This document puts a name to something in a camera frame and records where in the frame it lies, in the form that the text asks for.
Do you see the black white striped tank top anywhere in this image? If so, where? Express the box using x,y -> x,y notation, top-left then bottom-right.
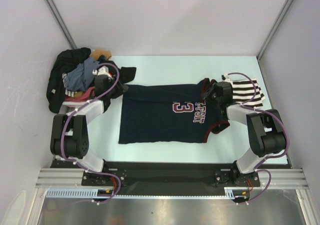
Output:
231,78 -> 266,108

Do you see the navy maroon garment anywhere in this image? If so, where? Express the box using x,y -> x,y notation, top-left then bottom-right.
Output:
118,78 -> 230,144

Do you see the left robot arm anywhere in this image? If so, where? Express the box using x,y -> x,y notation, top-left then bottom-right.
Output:
50,73 -> 128,185

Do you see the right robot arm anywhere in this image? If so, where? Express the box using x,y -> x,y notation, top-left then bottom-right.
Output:
202,81 -> 290,186

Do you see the pink garment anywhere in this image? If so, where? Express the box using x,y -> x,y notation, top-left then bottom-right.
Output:
64,86 -> 96,103

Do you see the grey blue garment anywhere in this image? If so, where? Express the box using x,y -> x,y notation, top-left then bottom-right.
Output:
64,57 -> 99,92

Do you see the tan garment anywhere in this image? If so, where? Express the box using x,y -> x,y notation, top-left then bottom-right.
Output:
90,49 -> 112,61

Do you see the brown white striped garment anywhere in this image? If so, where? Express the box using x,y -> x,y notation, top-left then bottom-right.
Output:
61,72 -> 78,97

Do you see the pink plastic basket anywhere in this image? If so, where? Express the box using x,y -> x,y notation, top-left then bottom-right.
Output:
62,101 -> 87,108

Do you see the black garment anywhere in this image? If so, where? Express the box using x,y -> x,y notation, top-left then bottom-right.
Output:
46,47 -> 138,115

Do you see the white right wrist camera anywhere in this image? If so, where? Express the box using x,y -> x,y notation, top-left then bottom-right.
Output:
221,73 -> 233,84

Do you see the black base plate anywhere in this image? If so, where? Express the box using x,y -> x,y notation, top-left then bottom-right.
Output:
49,159 -> 292,197

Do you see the aluminium frame rail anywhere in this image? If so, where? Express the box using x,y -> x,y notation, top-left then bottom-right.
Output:
35,168 -> 84,188

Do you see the white slotted cable duct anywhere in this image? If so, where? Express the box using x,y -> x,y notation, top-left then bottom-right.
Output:
46,187 -> 250,201

